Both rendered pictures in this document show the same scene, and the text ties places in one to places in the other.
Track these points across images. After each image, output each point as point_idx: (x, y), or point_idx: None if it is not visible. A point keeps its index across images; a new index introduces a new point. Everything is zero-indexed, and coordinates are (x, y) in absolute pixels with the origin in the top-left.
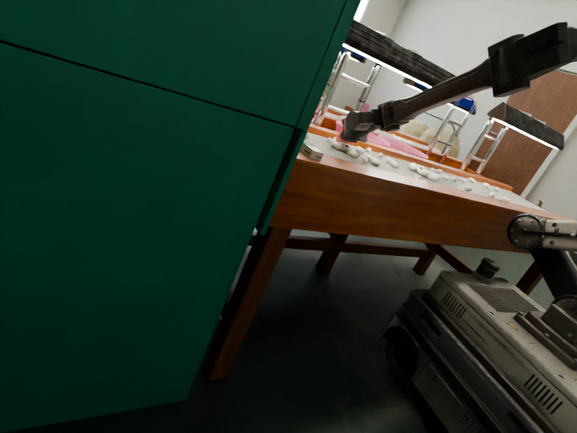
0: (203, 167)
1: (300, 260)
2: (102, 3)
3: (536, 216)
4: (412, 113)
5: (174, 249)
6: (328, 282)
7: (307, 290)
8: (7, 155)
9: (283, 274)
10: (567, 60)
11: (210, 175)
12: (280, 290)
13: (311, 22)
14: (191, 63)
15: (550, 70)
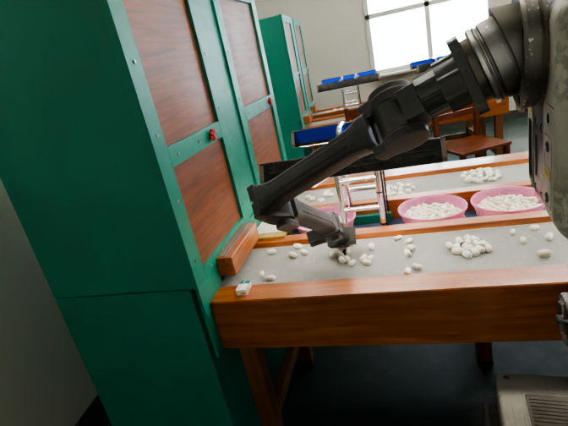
0: (156, 324)
1: (456, 349)
2: (80, 273)
3: (565, 298)
4: (319, 231)
5: (172, 370)
6: (480, 376)
7: (439, 388)
8: (85, 336)
9: (418, 368)
10: (257, 215)
11: (162, 327)
12: (401, 387)
13: (157, 237)
14: (120, 280)
15: (268, 217)
